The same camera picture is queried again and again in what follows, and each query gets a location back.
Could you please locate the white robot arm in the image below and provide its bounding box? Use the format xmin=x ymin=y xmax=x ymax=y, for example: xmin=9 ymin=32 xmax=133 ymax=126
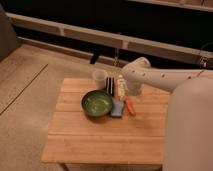
xmin=122 ymin=57 xmax=213 ymax=171

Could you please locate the white bottle with label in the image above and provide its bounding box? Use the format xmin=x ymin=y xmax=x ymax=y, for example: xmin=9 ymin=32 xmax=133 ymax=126
xmin=117 ymin=75 xmax=126 ymax=101

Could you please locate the blue sponge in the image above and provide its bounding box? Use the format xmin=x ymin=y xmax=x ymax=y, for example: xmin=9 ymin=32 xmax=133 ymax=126
xmin=110 ymin=100 xmax=124 ymax=117

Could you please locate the translucent plastic cup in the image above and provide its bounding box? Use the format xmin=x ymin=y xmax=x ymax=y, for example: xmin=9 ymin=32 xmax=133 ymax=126
xmin=92 ymin=69 xmax=108 ymax=89

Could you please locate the green bowl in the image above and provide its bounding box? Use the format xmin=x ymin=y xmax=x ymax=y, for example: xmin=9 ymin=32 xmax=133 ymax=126
xmin=81 ymin=90 xmax=113 ymax=117

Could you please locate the wooden table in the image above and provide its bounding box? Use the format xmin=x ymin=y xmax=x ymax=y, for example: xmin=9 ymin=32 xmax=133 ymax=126
xmin=42 ymin=78 xmax=169 ymax=166

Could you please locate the white wall shelf rail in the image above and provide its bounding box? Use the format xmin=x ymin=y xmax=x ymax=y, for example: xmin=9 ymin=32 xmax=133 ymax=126
xmin=7 ymin=13 xmax=213 ymax=66

